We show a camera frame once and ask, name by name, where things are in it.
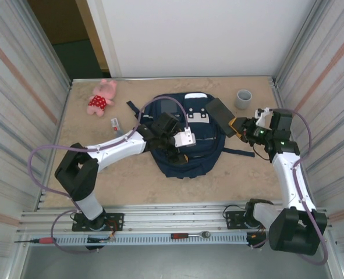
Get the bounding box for navy blue backpack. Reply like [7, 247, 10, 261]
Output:
[126, 92, 256, 180]

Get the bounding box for black pencil case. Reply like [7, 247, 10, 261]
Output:
[205, 97, 237, 138]

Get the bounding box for grey cup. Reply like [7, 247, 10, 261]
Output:
[234, 89, 253, 110]

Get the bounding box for small red white tube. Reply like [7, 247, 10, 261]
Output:
[110, 117, 124, 138]

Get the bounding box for corrugated side panel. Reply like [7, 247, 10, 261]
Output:
[272, 0, 344, 279]
[0, 0, 73, 279]

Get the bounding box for pink plush toy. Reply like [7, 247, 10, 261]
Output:
[86, 78, 118, 118]

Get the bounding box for aluminium frame rail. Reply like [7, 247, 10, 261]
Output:
[16, 203, 334, 236]

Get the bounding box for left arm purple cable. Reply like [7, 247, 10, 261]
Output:
[28, 97, 191, 253]

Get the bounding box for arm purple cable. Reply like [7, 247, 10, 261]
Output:
[251, 108, 329, 266]
[28, 97, 191, 253]

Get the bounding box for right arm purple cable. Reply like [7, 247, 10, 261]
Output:
[251, 108, 329, 266]

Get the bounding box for red handled ratchet wrench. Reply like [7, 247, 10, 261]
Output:
[171, 231, 212, 239]

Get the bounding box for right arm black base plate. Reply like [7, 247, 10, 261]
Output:
[225, 210, 279, 230]

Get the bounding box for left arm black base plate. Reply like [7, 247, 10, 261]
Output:
[72, 213, 125, 233]

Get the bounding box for white slotted cable duct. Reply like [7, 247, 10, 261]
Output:
[55, 234, 248, 246]

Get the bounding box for red black power wires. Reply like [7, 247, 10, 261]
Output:
[246, 222, 274, 248]
[86, 219, 123, 244]

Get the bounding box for red handled screwdriver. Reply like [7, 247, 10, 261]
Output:
[13, 237, 56, 244]

